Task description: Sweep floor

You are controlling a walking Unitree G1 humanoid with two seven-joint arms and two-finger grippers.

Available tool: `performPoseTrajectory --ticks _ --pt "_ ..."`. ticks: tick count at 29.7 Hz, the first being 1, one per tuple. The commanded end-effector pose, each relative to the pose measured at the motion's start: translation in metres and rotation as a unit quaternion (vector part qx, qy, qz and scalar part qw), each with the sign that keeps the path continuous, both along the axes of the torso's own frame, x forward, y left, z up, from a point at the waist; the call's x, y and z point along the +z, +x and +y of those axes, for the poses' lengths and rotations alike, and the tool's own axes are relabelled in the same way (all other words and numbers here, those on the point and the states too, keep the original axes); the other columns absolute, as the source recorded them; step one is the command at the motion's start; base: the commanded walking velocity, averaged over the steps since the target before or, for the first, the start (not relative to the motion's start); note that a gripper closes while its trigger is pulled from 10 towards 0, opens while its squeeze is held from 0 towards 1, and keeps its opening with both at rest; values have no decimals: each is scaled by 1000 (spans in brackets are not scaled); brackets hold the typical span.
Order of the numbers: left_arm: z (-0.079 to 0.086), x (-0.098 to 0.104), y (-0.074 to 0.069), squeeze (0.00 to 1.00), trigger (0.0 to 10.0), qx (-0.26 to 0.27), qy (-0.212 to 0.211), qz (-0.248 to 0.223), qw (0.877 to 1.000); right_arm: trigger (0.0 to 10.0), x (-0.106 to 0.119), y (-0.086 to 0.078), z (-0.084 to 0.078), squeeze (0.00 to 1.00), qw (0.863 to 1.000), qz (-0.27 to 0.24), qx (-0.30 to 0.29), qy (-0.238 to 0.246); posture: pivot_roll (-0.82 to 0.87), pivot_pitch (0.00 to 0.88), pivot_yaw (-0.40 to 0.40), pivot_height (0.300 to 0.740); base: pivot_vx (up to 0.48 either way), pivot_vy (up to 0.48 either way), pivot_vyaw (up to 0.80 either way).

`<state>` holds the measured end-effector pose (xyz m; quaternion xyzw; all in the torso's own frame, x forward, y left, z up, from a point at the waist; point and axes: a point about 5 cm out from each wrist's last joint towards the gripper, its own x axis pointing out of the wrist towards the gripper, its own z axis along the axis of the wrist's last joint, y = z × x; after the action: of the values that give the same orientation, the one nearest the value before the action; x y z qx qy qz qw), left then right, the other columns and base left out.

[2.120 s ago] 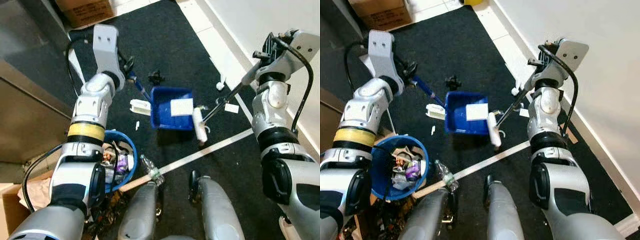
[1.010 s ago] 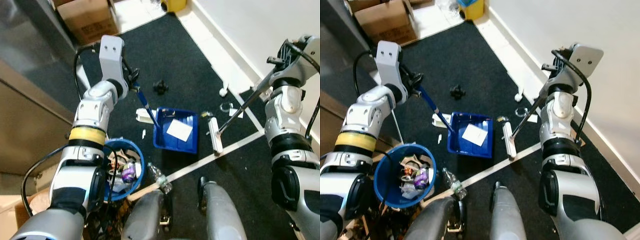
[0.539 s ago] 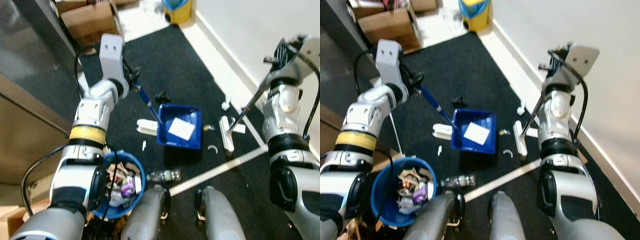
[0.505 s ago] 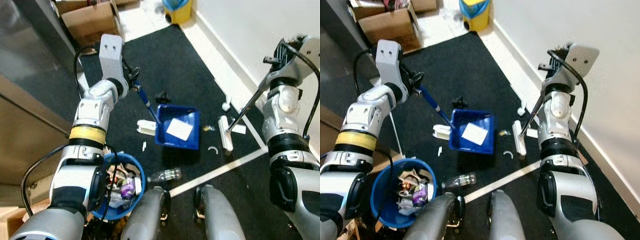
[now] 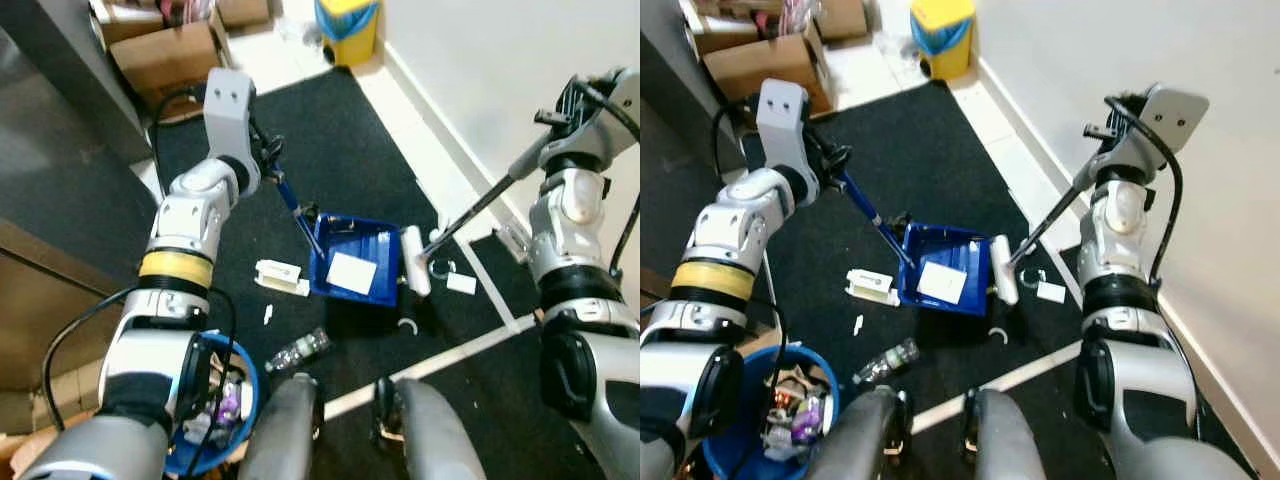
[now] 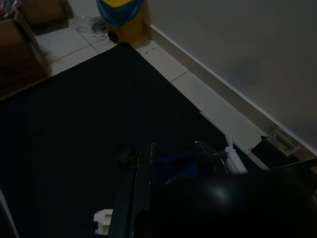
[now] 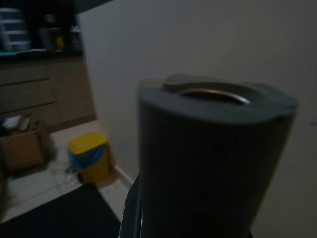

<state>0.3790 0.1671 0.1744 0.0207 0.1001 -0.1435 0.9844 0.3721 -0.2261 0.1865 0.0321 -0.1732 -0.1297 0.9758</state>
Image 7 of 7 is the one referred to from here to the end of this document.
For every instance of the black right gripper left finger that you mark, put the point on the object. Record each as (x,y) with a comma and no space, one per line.
(131,218)

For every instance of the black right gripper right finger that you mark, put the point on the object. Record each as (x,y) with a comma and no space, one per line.
(250,235)

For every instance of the white broom with grey grip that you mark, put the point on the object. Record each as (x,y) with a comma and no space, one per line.
(210,148)

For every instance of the black floor mat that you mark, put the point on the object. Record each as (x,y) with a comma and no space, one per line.
(62,215)

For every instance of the blue bin liner bag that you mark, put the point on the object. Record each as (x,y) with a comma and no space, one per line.
(81,161)

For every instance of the clear plastic bag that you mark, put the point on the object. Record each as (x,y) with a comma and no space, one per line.
(69,174)

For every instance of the yellow pedal trash bin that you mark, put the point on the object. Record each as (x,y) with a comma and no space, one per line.
(86,140)

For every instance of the small cardboard box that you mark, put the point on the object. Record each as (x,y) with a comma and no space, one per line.
(22,151)

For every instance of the black kitchen countertop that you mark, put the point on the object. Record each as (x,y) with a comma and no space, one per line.
(62,55)

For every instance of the dark bottle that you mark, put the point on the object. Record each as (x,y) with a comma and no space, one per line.
(76,39)

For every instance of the yellow canister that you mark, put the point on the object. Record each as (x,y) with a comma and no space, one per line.
(60,41)

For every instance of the dark canister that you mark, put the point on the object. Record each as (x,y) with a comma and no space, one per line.
(45,37)

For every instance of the white drawer organiser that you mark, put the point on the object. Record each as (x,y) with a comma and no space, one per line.
(13,29)

